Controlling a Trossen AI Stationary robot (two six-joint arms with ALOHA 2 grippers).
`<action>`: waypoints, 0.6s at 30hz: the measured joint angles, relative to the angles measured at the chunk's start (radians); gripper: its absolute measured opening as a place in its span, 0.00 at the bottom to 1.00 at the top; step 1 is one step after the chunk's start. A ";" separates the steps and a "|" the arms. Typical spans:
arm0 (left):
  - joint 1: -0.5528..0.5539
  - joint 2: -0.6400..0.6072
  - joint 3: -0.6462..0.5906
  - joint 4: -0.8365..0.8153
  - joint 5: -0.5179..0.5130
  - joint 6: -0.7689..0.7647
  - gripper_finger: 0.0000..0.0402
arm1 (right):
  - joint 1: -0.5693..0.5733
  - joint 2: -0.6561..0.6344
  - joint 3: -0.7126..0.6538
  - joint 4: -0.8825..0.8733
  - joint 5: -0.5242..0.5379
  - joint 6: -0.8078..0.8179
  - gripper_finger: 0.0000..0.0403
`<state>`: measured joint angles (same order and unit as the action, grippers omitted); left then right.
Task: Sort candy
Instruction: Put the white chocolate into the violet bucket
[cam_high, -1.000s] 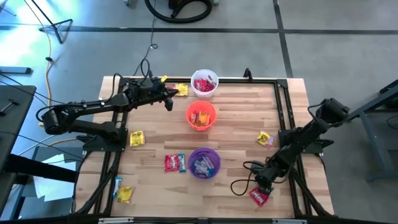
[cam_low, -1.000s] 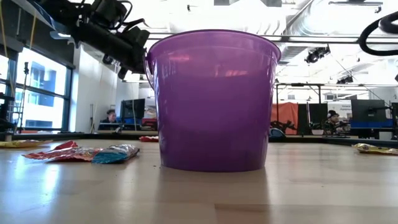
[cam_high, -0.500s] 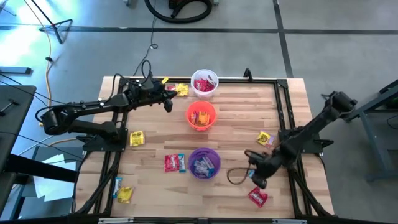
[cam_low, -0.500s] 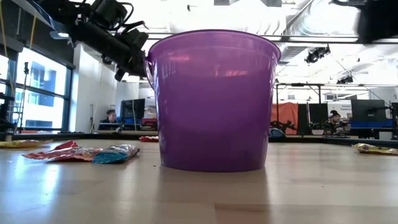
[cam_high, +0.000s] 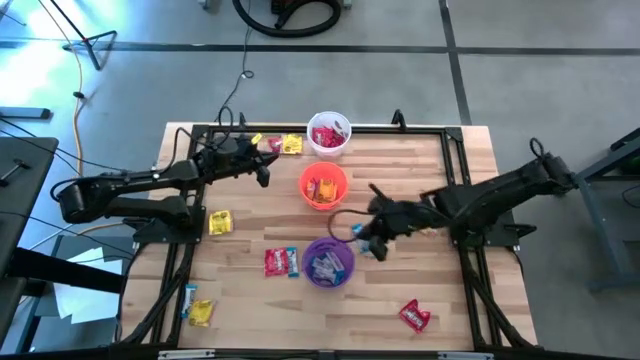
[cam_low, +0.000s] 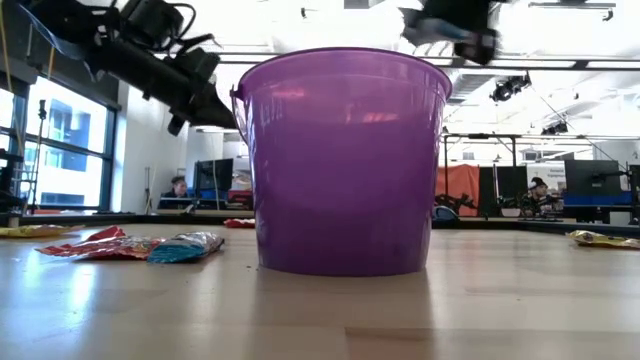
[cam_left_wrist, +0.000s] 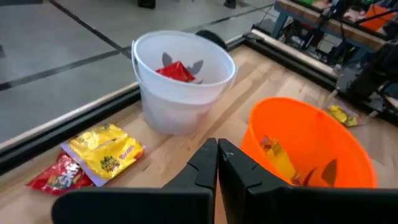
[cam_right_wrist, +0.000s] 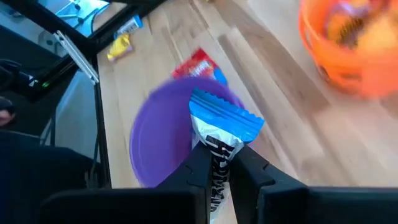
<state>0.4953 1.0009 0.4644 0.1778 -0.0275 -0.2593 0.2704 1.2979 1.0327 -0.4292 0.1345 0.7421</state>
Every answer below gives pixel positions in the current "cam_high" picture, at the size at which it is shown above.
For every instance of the orange candy packet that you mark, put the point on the orange candy packet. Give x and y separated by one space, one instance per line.
327 192

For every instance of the black T-shaped tool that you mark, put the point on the black T-shaped tool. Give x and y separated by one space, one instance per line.
15 171

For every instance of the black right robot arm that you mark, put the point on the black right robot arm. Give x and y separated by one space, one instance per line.
500 190

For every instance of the grey metal desk frame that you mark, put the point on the grey metal desk frame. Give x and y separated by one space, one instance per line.
607 240

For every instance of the black tripod stand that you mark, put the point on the black tripod stand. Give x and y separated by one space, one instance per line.
89 41

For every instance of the white plastic bucket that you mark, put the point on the white plastic bucket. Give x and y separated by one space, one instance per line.
327 154

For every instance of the black desk leg beam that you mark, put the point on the black desk leg beam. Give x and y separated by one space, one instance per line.
60 272

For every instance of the blue white candy bar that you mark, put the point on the blue white candy bar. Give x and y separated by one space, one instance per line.
337 261
293 261
318 261
361 239
324 276
188 300

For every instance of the red candy packet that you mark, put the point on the red candy packet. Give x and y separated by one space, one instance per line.
276 261
275 144
415 316
327 137

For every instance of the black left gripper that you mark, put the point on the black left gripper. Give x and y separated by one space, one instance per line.
227 157

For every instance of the yellow candy packet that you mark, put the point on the yellow candy packet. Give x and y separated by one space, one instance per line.
220 222
201 313
311 188
292 144

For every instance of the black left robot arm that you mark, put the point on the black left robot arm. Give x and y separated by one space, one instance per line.
125 182

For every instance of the grey metal bar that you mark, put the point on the grey metal bar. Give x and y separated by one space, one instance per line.
25 113

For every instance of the dark grey desk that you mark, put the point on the dark grey desk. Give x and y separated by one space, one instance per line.
25 200

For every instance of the small yellow candy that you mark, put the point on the small yellow candy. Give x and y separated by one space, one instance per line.
256 138

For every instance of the white paper sheets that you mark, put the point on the white paper sheets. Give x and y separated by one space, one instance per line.
85 300

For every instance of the black frame clamp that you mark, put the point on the black frame clamp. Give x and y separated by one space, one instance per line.
242 120
398 118

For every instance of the silver metal bracket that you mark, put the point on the silver metal bracket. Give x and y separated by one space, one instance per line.
465 356
185 354

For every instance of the black aluminium table frame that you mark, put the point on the black aluminium table frame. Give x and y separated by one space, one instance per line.
375 130

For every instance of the orange plastic bucket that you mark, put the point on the orange plastic bucket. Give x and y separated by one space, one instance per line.
305 182

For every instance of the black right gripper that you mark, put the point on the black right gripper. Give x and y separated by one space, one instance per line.
405 217

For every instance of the purple plastic bucket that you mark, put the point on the purple plastic bucket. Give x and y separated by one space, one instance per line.
327 244

